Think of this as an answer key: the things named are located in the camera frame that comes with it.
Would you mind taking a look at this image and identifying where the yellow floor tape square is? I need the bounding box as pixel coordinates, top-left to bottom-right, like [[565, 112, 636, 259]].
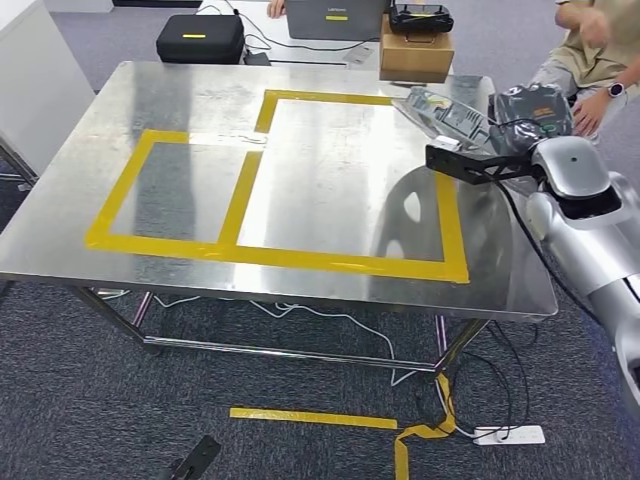
[[229, 372, 458, 480]]

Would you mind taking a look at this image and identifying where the black desk cable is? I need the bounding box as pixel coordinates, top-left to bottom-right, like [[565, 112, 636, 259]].
[[195, 0, 382, 54]]

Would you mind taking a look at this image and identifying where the pale grey desk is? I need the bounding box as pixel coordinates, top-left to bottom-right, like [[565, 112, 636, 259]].
[[195, 0, 383, 73]]

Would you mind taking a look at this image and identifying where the person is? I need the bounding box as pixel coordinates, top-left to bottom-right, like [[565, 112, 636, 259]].
[[528, 0, 640, 146]]

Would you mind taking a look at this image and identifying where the coiled white floor cable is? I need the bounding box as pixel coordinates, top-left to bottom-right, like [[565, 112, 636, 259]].
[[100, 289, 441, 389]]

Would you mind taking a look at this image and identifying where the looped black floor cable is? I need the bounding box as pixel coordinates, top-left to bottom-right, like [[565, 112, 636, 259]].
[[414, 319, 540, 444]]

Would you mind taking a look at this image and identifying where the yellow workbench tape outline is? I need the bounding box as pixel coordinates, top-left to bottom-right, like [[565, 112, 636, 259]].
[[84, 88, 471, 286]]

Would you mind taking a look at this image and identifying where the grey laptop computer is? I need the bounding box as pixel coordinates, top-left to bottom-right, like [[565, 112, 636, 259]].
[[284, 0, 390, 42]]

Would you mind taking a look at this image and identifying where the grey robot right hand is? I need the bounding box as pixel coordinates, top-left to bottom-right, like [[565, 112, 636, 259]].
[[486, 83, 575, 158]]

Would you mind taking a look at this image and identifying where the brown cardboard box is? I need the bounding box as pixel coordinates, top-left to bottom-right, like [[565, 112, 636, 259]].
[[378, 14, 456, 85]]

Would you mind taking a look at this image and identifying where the black zip carry case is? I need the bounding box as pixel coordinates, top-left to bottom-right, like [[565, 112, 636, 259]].
[[155, 13, 247, 66]]

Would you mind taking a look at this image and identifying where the white power strip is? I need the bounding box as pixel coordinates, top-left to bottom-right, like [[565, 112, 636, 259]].
[[472, 425, 546, 447]]

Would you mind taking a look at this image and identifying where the black handheld controller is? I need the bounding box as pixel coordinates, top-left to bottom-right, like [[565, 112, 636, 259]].
[[387, 2, 455, 37]]

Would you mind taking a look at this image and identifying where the grey plastic wheel hubcap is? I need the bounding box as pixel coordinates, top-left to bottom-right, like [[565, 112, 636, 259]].
[[391, 84, 503, 158]]

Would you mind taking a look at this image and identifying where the stainless steel workbench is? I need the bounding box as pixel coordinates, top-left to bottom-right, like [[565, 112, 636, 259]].
[[0, 60, 559, 382]]

